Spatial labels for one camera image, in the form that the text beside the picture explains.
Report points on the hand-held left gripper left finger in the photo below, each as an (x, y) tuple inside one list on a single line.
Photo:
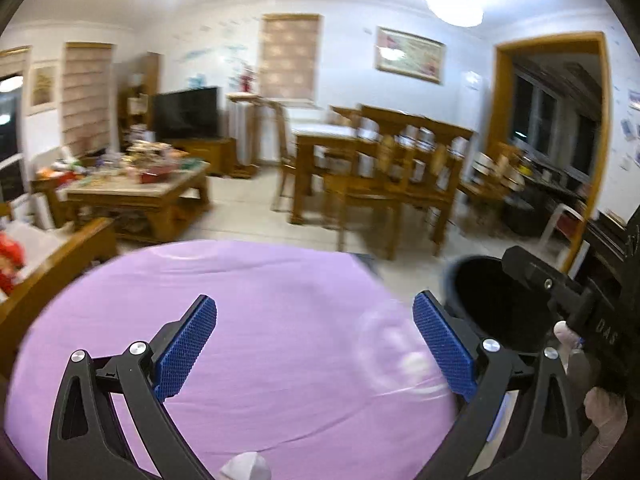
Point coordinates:
[(187, 345)]

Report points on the purple tablecloth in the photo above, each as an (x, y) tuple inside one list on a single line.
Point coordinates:
[(280, 320)]

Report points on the red packet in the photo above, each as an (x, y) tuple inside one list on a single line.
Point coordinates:
[(10, 260)]

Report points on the beige window blind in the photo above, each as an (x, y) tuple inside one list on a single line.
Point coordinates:
[(87, 100), (12, 62), (290, 55)]

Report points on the wooden coffee table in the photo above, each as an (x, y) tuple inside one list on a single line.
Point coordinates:
[(140, 200)]

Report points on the large framed wall picture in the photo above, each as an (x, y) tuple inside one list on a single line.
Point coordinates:
[(410, 55)]

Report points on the pile of coffee table clutter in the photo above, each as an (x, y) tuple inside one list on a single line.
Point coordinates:
[(145, 165)]

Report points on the person's right hand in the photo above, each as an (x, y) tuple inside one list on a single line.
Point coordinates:
[(605, 410)]

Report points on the wooden dining chair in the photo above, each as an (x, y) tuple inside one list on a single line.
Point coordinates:
[(285, 155), (440, 180), (492, 180), (365, 195)]

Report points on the wooden television cabinet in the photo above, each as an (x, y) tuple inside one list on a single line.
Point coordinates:
[(210, 155)]

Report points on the paper notes on wall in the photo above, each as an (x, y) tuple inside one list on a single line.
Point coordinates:
[(631, 130)]

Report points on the red ornament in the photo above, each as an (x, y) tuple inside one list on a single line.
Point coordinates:
[(247, 80)]

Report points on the wooden bookshelf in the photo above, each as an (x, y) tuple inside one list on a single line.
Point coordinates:
[(142, 100)]

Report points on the clear plastic container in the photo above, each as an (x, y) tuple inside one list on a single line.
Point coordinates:
[(395, 350)]

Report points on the wooden sofa with white cushions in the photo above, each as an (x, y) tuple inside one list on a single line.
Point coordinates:
[(65, 255)]

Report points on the black television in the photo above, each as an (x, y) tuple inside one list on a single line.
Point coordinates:
[(185, 115)]

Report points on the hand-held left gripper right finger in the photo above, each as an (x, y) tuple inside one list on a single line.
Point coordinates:
[(442, 345)]

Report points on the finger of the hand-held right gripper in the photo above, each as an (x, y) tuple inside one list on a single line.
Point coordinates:
[(545, 277)]

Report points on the white frame chair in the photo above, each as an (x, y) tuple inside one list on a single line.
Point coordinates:
[(555, 220)]

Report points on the wooden dining table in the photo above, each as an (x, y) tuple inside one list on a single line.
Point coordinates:
[(320, 140)]

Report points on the dark room window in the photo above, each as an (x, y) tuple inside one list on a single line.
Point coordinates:
[(550, 120)]

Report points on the yellow wooden door frame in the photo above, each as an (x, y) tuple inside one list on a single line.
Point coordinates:
[(500, 110)]

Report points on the dark side table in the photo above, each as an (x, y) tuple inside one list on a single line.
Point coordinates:
[(530, 205)]

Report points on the glass balcony door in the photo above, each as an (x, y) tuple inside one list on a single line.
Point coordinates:
[(10, 150)]

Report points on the small framed wall picture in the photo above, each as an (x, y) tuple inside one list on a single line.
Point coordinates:
[(43, 85)]

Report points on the black trash bin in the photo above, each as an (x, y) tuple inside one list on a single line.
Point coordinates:
[(480, 290)]

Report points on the white radiator cabinet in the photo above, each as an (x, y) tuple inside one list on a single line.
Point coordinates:
[(245, 135)]

